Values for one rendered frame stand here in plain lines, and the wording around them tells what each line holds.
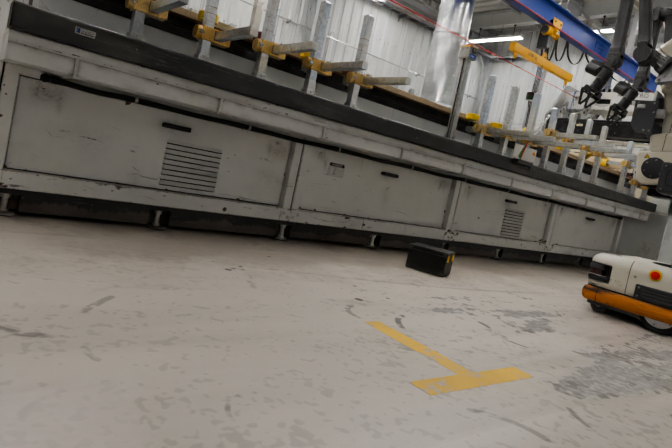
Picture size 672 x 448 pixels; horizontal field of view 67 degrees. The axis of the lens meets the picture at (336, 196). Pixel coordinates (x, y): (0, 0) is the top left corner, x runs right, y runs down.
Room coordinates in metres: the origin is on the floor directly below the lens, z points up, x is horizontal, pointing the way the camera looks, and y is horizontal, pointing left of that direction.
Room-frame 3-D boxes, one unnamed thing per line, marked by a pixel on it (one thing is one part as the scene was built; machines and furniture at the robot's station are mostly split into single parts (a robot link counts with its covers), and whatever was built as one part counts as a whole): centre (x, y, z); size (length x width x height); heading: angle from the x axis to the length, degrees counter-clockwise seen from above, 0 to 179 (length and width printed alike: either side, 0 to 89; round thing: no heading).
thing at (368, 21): (2.43, 0.02, 0.90); 0.04 x 0.04 x 0.48; 39
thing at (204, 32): (1.97, 0.59, 0.80); 0.14 x 0.06 x 0.05; 129
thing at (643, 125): (2.61, -1.48, 0.99); 0.28 x 0.16 x 0.22; 135
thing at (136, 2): (1.81, 0.78, 0.82); 0.14 x 0.06 x 0.05; 129
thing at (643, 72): (2.88, -1.52, 1.41); 0.11 x 0.06 x 0.43; 135
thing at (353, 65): (2.23, 0.13, 0.83); 0.43 x 0.03 x 0.04; 39
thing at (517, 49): (7.98, -2.68, 2.65); 1.71 x 0.09 x 0.32; 129
